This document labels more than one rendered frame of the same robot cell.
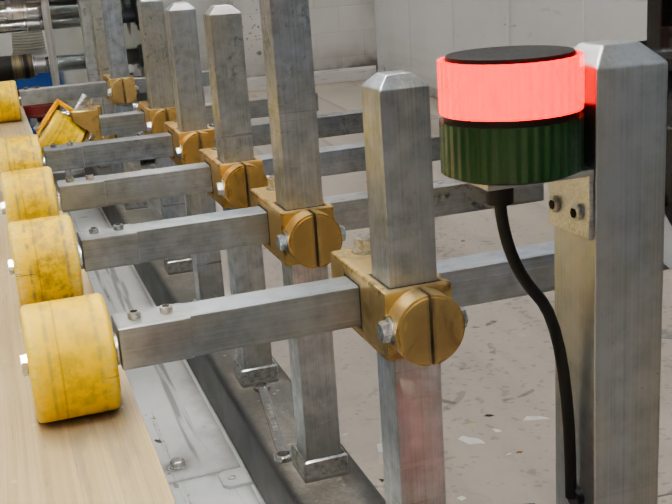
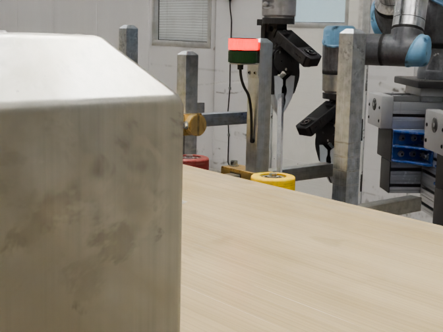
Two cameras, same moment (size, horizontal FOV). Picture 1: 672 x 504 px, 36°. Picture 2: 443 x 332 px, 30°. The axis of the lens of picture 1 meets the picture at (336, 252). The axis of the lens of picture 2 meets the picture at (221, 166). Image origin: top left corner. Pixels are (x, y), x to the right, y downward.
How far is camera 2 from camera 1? 1.26 m
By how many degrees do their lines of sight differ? 22
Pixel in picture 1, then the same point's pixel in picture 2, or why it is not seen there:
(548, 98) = (253, 46)
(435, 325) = (199, 123)
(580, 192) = (256, 68)
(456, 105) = (235, 47)
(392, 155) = (188, 74)
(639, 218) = (267, 75)
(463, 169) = (235, 60)
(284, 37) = (130, 43)
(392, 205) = (187, 88)
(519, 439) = not seen: hidden behind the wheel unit
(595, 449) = (258, 126)
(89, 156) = not seen: outside the picture
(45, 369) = not seen: hidden behind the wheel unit
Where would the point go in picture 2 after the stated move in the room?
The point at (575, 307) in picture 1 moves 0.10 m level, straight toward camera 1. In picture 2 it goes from (253, 95) to (262, 99)
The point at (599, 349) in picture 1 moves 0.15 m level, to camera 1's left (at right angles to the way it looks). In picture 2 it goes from (259, 103) to (190, 104)
